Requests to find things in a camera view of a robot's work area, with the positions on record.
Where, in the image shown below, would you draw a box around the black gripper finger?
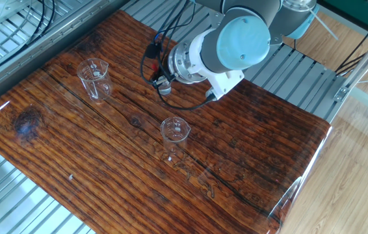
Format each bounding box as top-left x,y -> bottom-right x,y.
152,74 -> 176,88
155,61 -> 166,79

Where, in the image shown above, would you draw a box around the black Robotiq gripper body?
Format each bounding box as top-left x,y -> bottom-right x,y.
159,49 -> 174,81

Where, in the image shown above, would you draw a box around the small glass reagent bottle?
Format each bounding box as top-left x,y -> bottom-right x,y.
157,81 -> 172,96

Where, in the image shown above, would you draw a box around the silver wrist coupling flange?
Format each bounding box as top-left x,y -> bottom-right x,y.
167,41 -> 208,85

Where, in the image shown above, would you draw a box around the small clear glass beaker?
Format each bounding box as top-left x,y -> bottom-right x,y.
160,116 -> 192,155

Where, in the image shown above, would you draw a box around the tall clear glass beaker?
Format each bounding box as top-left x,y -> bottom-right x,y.
76,57 -> 113,105

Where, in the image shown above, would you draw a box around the glossy wood-pattern mat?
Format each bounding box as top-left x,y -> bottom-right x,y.
0,9 -> 332,234

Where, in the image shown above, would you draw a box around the white zip tie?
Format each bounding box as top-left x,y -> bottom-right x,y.
304,3 -> 339,42

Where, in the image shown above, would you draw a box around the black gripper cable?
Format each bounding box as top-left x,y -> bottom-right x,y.
139,0 -> 217,111

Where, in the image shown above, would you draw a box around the black cable bundle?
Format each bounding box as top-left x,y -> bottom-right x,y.
0,0 -> 57,84

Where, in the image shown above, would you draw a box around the grey metal table rail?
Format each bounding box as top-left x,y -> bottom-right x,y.
0,0 -> 129,114

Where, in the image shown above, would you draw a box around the black floor cables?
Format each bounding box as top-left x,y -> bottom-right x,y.
335,6 -> 368,77

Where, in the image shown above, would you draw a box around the aluminium frame post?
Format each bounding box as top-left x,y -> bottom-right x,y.
333,19 -> 368,102

